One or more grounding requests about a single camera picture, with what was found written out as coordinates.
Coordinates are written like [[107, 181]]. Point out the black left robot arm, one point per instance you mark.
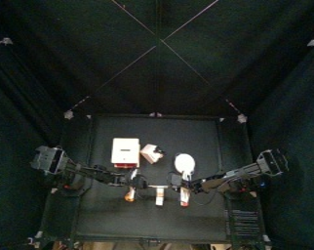
[[78, 168]]

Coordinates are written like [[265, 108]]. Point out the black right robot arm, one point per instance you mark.
[[246, 170]]

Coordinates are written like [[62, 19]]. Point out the white oval plate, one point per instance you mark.
[[185, 163]]

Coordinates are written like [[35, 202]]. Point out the small pink toy box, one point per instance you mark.
[[151, 153]]

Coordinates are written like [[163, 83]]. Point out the white box with red edge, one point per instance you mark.
[[126, 152]]

